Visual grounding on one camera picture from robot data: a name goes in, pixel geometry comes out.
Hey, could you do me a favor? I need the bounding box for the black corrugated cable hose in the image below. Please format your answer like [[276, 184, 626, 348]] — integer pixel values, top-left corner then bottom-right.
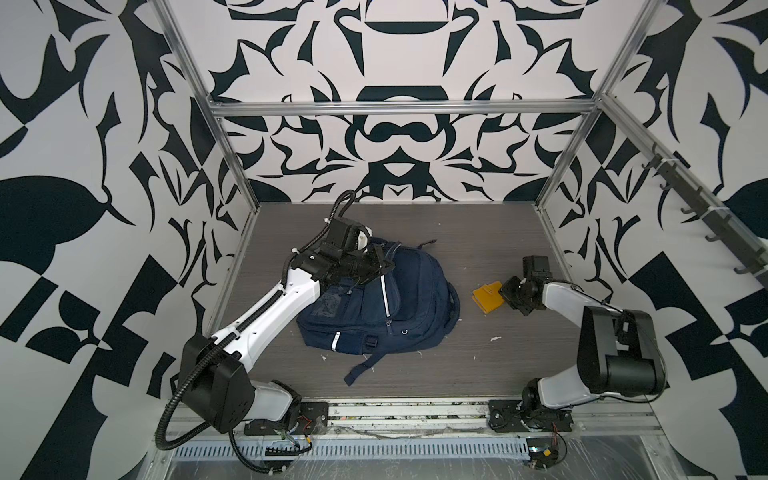
[[154, 341, 235, 452]]

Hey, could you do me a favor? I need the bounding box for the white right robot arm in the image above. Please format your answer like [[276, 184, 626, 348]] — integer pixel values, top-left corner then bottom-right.
[[500, 255, 668, 413]]

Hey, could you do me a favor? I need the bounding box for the grey wall hook rack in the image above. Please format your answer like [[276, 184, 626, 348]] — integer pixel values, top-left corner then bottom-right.
[[640, 143, 767, 289]]

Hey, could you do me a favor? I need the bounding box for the navy blue backpack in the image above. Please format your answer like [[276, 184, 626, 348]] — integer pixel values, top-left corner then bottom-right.
[[296, 238, 461, 386]]

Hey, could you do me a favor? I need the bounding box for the white slotted cable duct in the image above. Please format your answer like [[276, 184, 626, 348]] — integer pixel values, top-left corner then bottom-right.
[[172, 437, 530, 461]]

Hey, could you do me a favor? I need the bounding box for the small green circuit board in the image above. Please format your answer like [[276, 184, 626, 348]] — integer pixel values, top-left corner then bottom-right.
[[526, 434, 568, 471]]

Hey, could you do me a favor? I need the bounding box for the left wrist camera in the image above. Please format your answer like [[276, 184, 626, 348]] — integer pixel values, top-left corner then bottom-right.
[[356, 226, 372, 250]]

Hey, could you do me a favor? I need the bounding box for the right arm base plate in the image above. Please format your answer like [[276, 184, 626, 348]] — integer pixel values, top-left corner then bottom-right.
[[487, 399, 573, 433]]

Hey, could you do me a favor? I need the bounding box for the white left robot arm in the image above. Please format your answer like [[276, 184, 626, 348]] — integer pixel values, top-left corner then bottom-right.
[[163, 217, 394, 433]]

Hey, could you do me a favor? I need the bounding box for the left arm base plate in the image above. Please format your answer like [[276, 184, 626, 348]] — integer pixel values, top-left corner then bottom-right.
[[244, 401, 330, 436]]

